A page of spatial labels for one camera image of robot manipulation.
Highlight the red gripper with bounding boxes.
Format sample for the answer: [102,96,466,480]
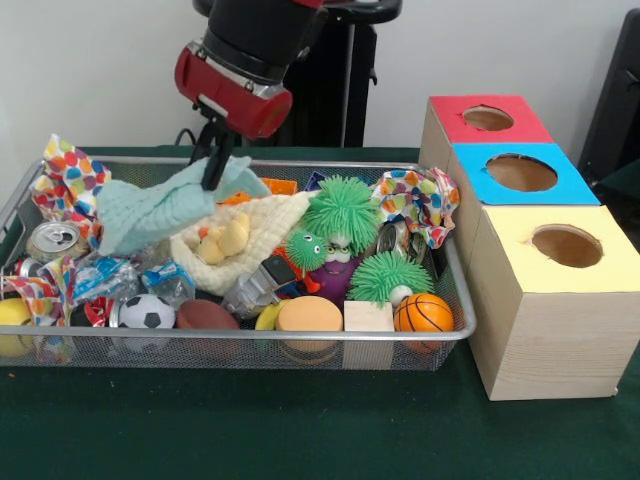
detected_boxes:
[173,42,294,191]

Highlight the mint green knitted cloth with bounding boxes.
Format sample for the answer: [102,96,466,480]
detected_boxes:
[94,155,271,256]

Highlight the wooden box with three holes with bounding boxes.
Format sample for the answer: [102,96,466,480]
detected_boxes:
[418,93,640,401]

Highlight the cream knitted cloth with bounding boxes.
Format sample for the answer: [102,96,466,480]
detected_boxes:
[169,189,314,296]

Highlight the yellow plush toy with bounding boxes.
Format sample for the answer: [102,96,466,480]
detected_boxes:
[194,212,251,265]

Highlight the large green spiky ball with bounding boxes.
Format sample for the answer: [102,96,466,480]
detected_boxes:
[301,175,384,244]

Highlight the brown toy football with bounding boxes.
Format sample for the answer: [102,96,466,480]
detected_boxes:
[175,298,241,330]

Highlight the black and white soccer ball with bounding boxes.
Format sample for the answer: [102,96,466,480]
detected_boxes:
[118,293,177,329]

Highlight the orange foam disc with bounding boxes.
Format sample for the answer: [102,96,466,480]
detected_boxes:
[276,294,345,332]

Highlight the plain wooden cube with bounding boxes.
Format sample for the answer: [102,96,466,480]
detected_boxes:
[343,300,396,332]

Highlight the orange toy basketball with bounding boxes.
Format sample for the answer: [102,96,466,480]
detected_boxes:
[393,293,455,333]

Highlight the dark green tablecloth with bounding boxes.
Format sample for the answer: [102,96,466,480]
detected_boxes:
[0,144,640,480]

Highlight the black flat panel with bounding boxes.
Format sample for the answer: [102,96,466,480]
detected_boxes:
[579,8,640,184]

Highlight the neighbouring green table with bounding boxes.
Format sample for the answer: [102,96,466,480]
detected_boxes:
[594,158,640,207]

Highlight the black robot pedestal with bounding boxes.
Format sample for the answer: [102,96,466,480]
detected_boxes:
[192,0,404,148]

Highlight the silver wire mesh bin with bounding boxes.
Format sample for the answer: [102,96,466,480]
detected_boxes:
[0,155,478,372]

